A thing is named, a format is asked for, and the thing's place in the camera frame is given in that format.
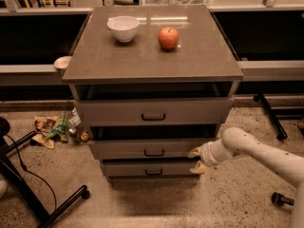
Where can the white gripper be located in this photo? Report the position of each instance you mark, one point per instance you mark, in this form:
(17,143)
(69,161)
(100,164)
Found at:
(206,156)

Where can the grey drawer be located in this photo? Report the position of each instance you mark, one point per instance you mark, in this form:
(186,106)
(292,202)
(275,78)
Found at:
(153,112)
(149,141)
(147,169)

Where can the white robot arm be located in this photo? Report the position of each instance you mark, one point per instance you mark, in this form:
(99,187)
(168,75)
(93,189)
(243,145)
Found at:
(235,142)

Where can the grey top drawer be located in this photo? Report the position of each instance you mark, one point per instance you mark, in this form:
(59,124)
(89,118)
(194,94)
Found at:
(153,112)

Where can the grey bottom drawer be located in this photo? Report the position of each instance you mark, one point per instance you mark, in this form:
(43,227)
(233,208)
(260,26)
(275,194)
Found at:
(147,169)

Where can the grey drawer cabinet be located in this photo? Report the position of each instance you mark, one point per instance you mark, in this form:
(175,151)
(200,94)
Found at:
(201,66)

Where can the black chair leg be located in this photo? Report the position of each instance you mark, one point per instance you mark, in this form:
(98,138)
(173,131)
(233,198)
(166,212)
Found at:
(277,113)

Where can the black caster leg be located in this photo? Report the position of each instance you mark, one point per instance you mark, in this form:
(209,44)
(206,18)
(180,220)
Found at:
(279,200)

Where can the red apple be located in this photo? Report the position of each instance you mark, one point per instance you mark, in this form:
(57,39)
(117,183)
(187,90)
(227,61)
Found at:
(168,38)

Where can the grey railing ledge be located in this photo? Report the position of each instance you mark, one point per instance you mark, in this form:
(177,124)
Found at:
(254,71)

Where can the snack bags pile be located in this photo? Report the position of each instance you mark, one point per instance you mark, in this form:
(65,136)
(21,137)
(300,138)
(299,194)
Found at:
(65,128)

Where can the white bowl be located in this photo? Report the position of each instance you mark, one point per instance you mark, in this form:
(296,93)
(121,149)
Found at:
(123,28)

